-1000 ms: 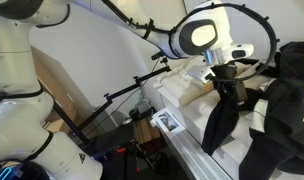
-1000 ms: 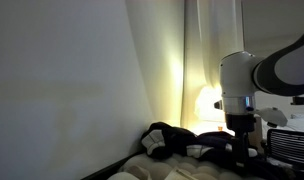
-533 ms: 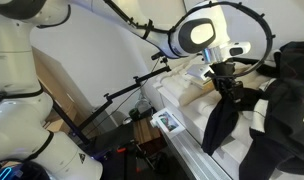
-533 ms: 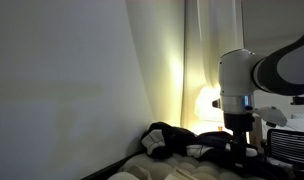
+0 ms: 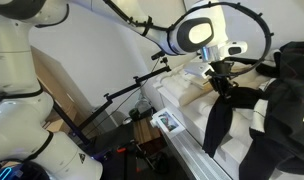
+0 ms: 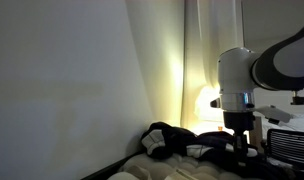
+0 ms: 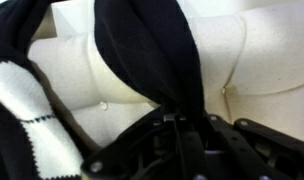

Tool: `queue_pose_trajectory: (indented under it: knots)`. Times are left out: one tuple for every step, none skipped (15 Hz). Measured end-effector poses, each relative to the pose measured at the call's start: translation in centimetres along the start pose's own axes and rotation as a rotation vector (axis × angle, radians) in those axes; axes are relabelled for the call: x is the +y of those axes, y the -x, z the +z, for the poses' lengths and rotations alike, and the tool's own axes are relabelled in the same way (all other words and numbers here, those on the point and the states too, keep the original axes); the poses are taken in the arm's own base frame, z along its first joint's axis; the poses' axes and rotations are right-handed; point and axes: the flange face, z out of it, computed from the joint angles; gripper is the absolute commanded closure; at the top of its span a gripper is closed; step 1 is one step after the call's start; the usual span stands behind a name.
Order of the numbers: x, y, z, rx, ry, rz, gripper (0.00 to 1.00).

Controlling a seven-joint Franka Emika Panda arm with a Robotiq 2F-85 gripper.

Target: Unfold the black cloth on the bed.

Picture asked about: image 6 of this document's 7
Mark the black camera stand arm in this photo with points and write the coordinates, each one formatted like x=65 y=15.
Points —
x=302 y=99

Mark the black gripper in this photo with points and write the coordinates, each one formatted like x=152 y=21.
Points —
x=239 y=121

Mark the white bedside table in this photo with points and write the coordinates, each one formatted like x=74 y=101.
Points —
x=205 y=126

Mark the lamp with wooden base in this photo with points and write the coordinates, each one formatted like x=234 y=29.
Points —
x=207 y=103

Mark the wooden post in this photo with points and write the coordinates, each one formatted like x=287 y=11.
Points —
x=257 y=133

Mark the white tufted mattress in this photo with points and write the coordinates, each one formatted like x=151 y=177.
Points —
x=158 y=166

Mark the black cloth with white patches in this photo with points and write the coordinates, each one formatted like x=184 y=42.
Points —
x=178 y=140

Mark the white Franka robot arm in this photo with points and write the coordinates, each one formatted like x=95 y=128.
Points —
x=238 y=73

